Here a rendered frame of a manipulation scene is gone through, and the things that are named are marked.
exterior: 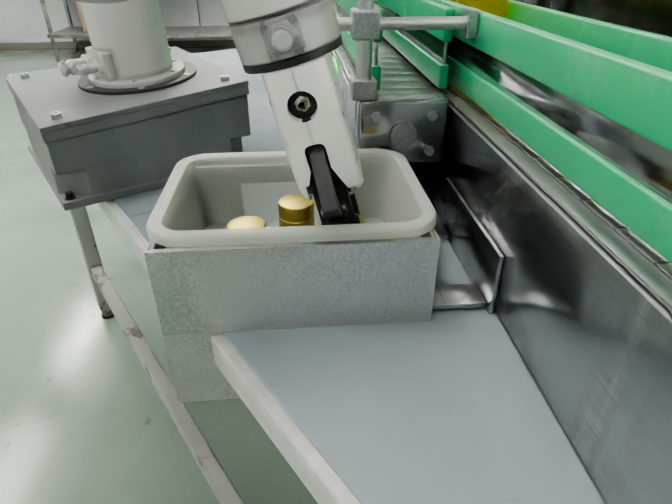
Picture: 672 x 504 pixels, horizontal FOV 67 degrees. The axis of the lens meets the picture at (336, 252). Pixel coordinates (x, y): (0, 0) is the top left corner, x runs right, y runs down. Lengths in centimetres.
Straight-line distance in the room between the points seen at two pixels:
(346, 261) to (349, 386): 9
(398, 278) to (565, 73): 18
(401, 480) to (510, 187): 22
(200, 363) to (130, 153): 32
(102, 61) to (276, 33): 42
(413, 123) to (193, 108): 29
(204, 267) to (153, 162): 32
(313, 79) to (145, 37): 41
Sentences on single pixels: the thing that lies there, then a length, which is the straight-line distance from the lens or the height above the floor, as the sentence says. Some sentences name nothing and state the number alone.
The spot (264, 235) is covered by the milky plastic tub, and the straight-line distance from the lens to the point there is 37.
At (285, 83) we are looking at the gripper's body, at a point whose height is 94.
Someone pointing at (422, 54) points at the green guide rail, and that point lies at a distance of 67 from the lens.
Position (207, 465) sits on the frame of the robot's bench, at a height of 20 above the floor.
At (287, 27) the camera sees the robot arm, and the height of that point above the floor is 97.
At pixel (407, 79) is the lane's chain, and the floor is 88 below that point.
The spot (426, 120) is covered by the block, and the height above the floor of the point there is 86.
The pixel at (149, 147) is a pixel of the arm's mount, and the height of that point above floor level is 80.
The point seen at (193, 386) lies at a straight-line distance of 47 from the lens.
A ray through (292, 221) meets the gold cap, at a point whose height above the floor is 80.
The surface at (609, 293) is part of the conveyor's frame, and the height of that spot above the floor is 86.
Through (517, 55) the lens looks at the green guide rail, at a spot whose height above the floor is 94.
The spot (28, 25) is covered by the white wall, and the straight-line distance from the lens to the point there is 718.
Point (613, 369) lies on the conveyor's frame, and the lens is 31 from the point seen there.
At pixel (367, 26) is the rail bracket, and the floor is 95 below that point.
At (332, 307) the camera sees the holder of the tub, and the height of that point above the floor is 77.
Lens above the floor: 102
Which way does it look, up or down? 31 degrees down
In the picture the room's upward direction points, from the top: straight up
